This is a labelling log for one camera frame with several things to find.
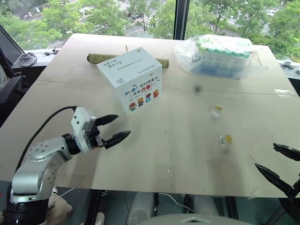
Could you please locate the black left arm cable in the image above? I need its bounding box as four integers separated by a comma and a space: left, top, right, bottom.
14, 105, 78, 176

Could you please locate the white cable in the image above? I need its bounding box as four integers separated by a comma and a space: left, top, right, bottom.
158, 193, 195, 214

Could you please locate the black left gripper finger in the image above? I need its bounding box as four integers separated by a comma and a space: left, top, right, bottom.
95, 114, 120, 128
103, 130, 132, 150

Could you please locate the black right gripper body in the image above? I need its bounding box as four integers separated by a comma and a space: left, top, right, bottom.
290, 172, 300, 200

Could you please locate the green capped tube pack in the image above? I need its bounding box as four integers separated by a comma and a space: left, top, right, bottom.
195, 34, 253, 79

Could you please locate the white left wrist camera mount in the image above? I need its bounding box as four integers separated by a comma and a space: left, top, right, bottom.
70, 106, 97, 154

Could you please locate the grey rounded robot torso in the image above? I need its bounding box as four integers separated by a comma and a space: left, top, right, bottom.
144, 211, 260, 225

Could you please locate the clear plastic bag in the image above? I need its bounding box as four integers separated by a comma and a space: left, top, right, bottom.
173, 33, 269, 81

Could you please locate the black office chair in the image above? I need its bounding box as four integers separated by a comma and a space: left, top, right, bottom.
0, 46, 27, 104

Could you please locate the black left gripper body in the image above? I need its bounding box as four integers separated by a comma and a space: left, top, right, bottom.
85, 120, 105, 149

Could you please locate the black window pillar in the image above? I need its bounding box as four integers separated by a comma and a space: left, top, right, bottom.
173, 0, 190, 41

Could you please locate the olive brown rolled mat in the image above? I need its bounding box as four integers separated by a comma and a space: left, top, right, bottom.
87, 52, 170, 69

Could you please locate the beige cloth bundle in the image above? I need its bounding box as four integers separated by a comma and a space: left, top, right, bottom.
46, 186, 74, 223

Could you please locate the white printed cardboard box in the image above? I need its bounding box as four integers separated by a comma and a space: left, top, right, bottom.
96, 47, 163, 115

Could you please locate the black cable bundle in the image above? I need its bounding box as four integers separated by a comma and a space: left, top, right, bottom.
18, 52, 38, 68

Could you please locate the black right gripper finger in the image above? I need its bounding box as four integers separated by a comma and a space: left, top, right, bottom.
255, 163, 295, 200
272, 143, 300, 162

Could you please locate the clear tape strip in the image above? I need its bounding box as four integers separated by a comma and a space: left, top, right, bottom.
273, 89, 294, 96

